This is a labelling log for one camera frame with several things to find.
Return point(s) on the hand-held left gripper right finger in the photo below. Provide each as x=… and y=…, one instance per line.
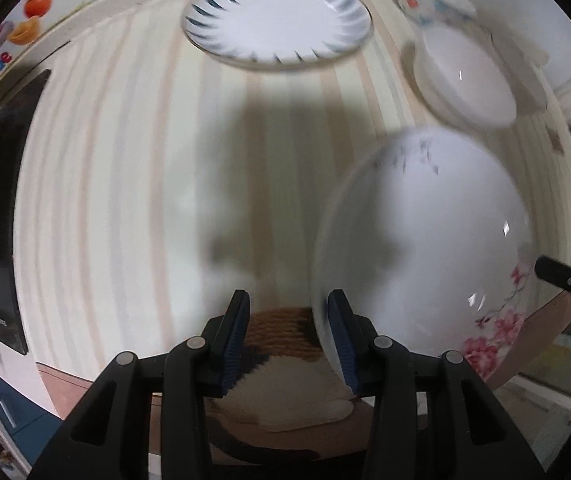
x=343, y=345

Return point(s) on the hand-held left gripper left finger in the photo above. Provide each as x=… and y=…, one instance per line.
x=233, y=340

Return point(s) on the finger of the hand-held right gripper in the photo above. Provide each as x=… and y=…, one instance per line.
x=565, y=277

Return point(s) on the large white plate pink flowers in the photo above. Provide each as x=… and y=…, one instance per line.
x=425, y=240

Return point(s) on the plain white bowl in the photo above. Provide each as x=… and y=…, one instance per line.
x=465, y=75

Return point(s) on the white plate with blue dashes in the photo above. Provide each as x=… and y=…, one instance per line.
x=275, y=15

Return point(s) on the frosted glass sliding door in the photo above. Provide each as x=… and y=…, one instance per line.
x=560, y=360

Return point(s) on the striped tablecloth with cat print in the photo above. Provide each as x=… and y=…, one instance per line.
x=115, y=185

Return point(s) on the blue cabinet drawer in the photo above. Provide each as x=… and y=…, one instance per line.
x=5, y=400

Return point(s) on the orange slice wall sticker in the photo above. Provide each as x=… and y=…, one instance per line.
x=24, y=31

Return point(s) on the red tomato wall sticker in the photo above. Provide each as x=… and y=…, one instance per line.
x=38, y=4

